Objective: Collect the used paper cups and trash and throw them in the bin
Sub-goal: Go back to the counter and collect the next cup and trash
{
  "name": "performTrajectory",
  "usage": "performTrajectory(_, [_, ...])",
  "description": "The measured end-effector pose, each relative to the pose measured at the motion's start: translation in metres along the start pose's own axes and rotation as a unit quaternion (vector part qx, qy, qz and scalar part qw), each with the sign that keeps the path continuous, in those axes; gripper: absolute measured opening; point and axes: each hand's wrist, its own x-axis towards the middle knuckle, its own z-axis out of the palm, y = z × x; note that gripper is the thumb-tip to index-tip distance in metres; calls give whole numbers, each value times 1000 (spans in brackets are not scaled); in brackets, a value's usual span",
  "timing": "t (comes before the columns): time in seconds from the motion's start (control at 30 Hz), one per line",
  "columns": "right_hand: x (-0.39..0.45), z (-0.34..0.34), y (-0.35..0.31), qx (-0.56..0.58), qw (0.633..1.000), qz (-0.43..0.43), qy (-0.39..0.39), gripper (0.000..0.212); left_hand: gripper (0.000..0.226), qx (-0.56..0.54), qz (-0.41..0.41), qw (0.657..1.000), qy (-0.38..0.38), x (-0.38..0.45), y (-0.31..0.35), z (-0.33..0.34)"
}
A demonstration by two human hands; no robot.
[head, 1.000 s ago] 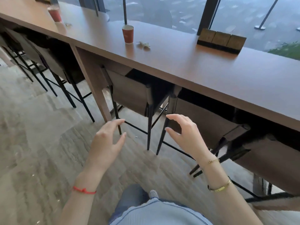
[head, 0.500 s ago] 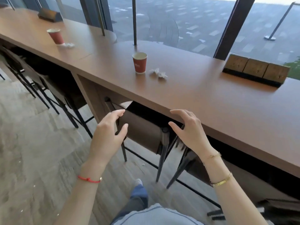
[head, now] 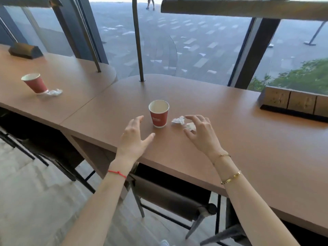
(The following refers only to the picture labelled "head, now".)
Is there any person's left hand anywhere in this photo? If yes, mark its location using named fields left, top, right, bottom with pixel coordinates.
left=114, top=115, right=156, bottom=165

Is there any person's right forearm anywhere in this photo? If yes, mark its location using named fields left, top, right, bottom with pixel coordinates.
left=211, top=152, right=300, bottom=246

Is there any dark window frame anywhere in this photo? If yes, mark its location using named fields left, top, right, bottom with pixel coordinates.
left=0, top=0, right=292, bottom=91

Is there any wooden lamp bar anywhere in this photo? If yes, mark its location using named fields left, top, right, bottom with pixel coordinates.
left=0, top=0, right=63, bottom=9
left=161, top=0, right=328, bottom=22

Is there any thin gold chain bracelet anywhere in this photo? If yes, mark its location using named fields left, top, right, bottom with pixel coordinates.
left=211, top=153, right=232, bottom=167

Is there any brown wooden bar table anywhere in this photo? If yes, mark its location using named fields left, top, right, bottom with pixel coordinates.
left=0, top=43, right=118, bottom=129
left=59, top=73, right=328, bottom=238

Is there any gold bangle bracelet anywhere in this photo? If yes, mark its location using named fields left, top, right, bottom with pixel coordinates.
left=221, top=170, right=242, bottom=185

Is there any red paper cup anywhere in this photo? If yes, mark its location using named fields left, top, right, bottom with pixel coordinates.
left=148, top=99, right=170, bottom=129
left=21, top=73, right=49, bottom=94

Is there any red string bracelet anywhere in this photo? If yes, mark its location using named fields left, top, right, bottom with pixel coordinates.
left=107, top=170, right=127, bottom=179

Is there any green tree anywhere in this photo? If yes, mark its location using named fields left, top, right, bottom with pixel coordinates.
left=247, top=57, right=328, bottom=96

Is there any person's right hand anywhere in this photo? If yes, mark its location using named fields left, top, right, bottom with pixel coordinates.
left=183, top=114, right=228, bottom=160

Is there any outdoor metal post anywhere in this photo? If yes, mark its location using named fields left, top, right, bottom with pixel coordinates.
left=303, top=20, right=328, bottom=46

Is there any row of black-legged bar stools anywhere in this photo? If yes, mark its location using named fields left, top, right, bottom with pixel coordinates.
left=0, top=107, right=246, bottom=246

